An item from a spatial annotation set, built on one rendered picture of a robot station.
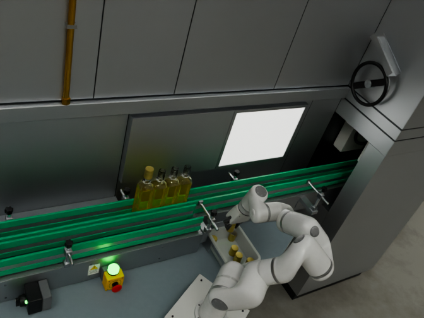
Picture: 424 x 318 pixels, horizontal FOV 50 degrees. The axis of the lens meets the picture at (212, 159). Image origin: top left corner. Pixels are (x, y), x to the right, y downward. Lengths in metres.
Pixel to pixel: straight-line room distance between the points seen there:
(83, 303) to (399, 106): 1.57
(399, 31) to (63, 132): 1.48
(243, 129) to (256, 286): 0.85
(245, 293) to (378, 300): 2.07
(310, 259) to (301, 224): 0.14
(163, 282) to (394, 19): 1.52
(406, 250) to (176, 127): 2.56
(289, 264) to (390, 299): 2.13
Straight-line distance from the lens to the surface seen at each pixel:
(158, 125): 1.81
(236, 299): 1.49
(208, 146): 2.02
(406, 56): 2.19
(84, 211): 1.87
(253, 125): 2.09
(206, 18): 1.68
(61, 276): 1.82
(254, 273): 1.49
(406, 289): 3.65
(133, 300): 1.87
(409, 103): 2.18
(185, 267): 2.01
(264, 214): 1.73
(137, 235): 1.81
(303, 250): 1.42
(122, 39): 1.58
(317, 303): 3.16
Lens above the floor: 2.30
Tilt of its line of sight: 37 degrees down
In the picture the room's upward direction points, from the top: 18 degrees clockwise
